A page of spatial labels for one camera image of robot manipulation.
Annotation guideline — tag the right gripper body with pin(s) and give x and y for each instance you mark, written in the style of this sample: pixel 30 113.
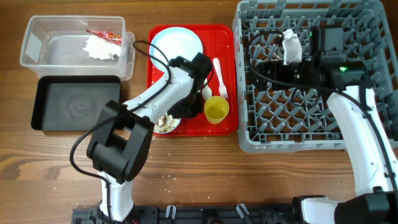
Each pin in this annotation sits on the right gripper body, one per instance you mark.
pixel 283 73

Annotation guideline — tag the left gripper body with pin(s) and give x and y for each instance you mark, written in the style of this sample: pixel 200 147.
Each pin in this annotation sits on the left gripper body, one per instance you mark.
pixel 191 106

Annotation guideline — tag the yellow plastic cup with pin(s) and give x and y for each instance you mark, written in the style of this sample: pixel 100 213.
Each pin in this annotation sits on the yellow plastic cup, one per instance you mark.
pixel 216 108

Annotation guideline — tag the light blue bowl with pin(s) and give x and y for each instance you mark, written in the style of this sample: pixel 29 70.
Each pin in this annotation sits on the light blue bowl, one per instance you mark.
pixel 178 123

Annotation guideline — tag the food scraps and rice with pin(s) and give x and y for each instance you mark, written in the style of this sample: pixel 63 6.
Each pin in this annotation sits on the food scraps and rice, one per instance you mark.
pixel 164 123

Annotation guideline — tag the red snack wrapper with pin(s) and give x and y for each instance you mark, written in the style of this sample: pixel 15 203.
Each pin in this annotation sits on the red snack wrapper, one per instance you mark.
pixel 108 36

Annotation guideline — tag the white napkin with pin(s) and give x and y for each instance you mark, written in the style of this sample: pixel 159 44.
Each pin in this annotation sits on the white napkin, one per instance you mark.
pixel 99 48

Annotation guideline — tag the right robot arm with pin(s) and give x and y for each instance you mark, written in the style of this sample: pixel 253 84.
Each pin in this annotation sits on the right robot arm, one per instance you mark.
pixel 349 93

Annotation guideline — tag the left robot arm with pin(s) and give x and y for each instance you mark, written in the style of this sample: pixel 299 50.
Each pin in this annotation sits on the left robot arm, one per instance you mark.
pixel 121 138

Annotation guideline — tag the grey dishwasher rack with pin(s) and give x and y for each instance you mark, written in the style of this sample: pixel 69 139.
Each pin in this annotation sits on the grey dishwasher rack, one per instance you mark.
pixel 290 120

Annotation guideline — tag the clear plastic waste bin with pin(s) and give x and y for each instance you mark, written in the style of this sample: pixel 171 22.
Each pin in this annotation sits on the clear plastic waste bin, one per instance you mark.
pixel 54 45

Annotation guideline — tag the white plastic spoon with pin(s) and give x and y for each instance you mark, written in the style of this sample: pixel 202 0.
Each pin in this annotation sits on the white plastic spoon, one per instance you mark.
pixel 206 91

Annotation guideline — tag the red serving tray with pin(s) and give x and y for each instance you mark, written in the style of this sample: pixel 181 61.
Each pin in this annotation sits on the red serving tray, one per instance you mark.
pixel 217 41

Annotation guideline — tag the white plastic fork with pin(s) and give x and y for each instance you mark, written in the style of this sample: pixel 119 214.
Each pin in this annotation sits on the white plastic fork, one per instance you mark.
pixel 222 88

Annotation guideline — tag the light blue plate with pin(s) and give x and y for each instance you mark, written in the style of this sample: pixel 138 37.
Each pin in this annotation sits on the light blue plate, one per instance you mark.
pixel 173 42

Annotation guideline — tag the black rectangular tray bin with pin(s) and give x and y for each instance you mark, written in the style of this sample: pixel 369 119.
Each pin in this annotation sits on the black rectangular tray bin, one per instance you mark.
pixel 72 103

